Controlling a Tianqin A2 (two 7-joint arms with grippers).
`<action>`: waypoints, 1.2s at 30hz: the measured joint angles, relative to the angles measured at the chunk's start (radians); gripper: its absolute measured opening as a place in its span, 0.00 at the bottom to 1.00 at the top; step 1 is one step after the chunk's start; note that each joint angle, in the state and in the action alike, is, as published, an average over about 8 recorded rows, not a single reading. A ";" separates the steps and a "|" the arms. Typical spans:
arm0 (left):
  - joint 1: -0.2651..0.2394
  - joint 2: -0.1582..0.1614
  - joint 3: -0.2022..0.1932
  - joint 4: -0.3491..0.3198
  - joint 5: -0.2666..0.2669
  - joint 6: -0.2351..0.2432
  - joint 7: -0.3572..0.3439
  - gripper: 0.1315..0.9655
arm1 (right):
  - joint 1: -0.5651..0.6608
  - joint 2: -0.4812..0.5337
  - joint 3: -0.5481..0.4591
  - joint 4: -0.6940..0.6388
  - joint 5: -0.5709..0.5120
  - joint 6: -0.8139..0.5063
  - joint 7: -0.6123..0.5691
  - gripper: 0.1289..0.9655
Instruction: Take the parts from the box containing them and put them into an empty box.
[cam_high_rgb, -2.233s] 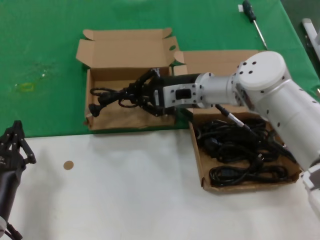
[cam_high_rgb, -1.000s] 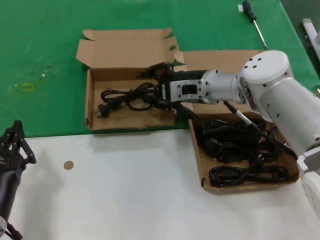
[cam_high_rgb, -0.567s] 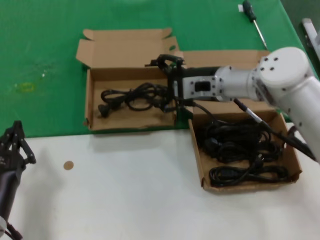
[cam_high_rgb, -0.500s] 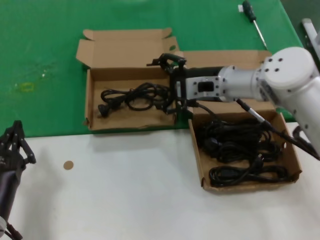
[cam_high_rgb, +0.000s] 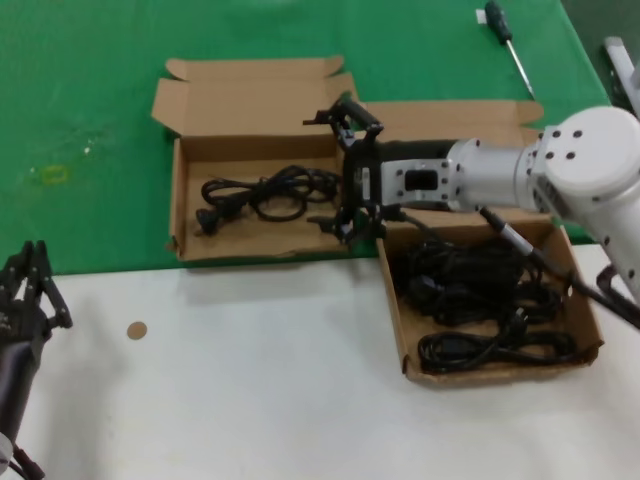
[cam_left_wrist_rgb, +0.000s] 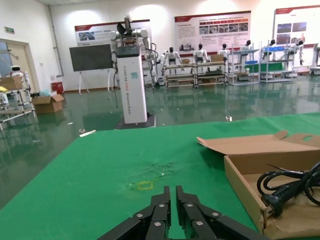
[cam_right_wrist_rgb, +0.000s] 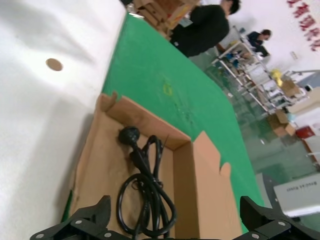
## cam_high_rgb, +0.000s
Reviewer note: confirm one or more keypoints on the open brown cardboard box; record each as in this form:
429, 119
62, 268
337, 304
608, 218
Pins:
240, 110
450, 122

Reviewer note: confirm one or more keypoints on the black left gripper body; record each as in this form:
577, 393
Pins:
17, 350

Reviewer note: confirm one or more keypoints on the green table cloth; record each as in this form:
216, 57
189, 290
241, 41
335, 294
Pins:
75, 75

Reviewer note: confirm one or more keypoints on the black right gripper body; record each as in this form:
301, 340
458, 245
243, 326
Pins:
362, 175

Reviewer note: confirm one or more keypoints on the round brown cardboard disc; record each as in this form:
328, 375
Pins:
136, 330

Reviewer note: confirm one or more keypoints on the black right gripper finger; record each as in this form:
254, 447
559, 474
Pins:
360, 120
365, 220

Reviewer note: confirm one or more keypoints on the small white label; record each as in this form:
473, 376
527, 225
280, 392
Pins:
479, 17

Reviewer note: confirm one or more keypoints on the grey metal rail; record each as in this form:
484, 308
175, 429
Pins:
620, 57

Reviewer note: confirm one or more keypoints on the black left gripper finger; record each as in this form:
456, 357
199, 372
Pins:
12, 280
47, 295

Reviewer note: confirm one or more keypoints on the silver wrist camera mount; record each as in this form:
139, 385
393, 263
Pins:
415, 182

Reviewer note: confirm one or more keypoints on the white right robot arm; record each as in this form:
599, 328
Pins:
575, 160

